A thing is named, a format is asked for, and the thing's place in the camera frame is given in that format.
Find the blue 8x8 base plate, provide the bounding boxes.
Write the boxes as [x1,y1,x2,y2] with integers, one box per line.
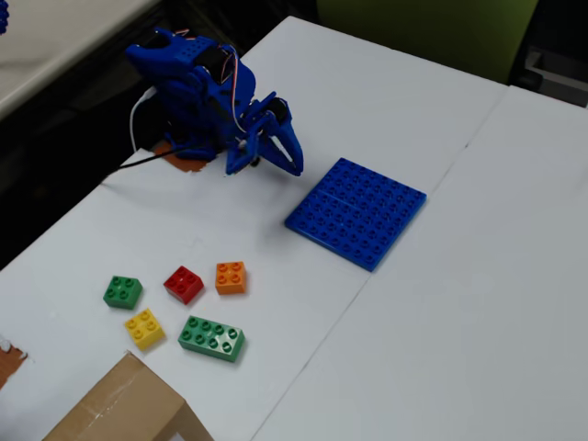
[283,157,428,274]

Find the white cable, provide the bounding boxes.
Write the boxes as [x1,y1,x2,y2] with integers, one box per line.
[129,86,153,153]

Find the red white servo wires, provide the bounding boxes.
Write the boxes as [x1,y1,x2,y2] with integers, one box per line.
[219,44,245,144]

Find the orange 2x2 block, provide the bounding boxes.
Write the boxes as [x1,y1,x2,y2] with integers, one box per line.
[214,261,248,296]

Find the black cable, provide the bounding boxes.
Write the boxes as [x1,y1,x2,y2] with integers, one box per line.
[103,149,175,179]

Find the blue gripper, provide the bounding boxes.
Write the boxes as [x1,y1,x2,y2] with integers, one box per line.
[224,90,306,178]

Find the green 2x4 block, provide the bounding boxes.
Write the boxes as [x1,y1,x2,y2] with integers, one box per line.
[177,315,246,364]

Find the grey box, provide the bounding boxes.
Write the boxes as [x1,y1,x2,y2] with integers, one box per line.
[512,44,588,109]

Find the green 2x2 block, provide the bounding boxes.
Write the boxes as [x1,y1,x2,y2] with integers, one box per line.
[102,275,144,310]

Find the beige desk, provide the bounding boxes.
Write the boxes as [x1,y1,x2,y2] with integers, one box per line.
[0,0,163,121]

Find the brown cardboard box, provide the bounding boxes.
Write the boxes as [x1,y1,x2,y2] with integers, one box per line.
[40,349,215,441]

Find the yellow 2x2 block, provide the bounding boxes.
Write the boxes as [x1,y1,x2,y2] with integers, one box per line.
[123,307,167,352]

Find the red 2x2 block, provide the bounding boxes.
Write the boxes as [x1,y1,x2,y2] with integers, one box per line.
[163,265,205,306]

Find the green chair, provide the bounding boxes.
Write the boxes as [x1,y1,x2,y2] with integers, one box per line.
[315,0,539,86]

